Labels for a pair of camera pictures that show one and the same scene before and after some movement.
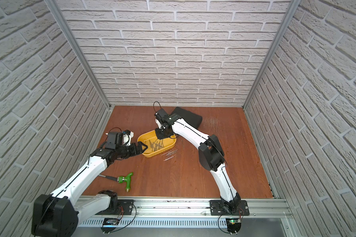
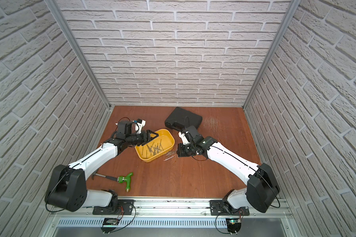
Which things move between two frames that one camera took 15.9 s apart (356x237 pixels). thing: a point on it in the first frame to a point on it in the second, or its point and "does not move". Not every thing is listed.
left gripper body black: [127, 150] to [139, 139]
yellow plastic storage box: [156, 146] does not move
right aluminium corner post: [293, 6] does not move
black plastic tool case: [189, 116] does not move
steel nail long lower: [169, 158] does not move
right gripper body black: [161, 134] to [186, 151]
